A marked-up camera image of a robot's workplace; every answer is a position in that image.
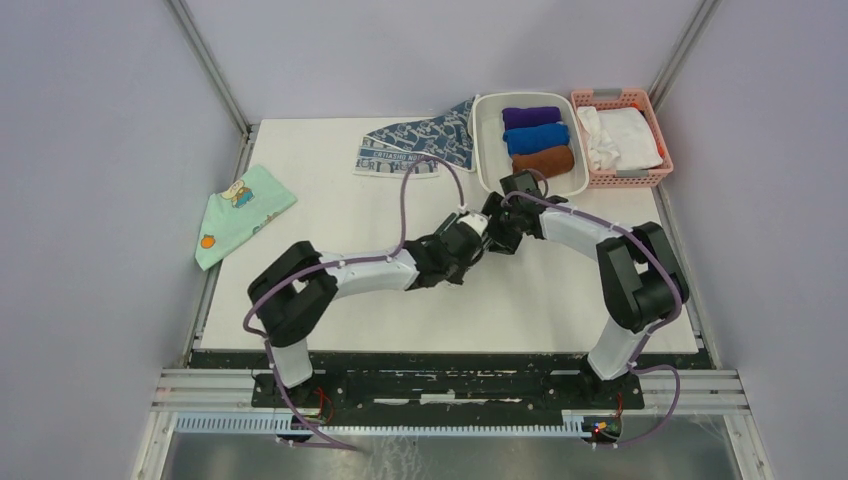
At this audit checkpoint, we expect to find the pink plastic basket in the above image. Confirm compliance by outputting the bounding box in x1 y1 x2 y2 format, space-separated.
571 88 674 188

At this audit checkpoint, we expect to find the white slotted cable duct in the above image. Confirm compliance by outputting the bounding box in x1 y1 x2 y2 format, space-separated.
175 412 591 439

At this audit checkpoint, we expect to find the blue rolled towel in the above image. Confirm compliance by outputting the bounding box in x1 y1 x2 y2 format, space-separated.
502 123 571 156

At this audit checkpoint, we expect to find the orange item in basket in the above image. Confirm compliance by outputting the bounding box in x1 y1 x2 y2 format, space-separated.
629 101 666 160

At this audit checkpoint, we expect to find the white cloth in basket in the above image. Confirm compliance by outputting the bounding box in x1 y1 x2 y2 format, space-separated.
577 106 663 171

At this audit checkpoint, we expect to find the blue patterned towel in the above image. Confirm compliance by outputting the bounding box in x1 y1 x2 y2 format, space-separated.
353 98 475 178

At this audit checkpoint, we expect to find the white plastic tub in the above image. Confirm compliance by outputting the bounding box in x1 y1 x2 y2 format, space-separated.
469 92 589 197

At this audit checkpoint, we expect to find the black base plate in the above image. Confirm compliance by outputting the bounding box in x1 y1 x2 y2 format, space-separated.
186 349 645 429

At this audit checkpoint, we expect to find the brown rolled towel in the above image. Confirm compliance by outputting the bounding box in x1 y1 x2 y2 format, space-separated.
511 145 575 178

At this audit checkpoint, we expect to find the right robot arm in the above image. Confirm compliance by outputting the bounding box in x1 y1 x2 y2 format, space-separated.
483 171 690 408

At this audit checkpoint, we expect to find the aluminium frame rail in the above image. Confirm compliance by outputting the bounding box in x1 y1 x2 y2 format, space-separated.
129 1 258 479

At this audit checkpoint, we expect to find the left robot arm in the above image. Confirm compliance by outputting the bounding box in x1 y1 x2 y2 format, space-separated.
245 211 489 407

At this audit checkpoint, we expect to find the mint green cartoon towel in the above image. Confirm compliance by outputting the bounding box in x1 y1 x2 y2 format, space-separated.
195 165 297 271

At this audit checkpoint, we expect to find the purple rolled towel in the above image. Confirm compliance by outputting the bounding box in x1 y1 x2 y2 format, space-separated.
502 106 562 130

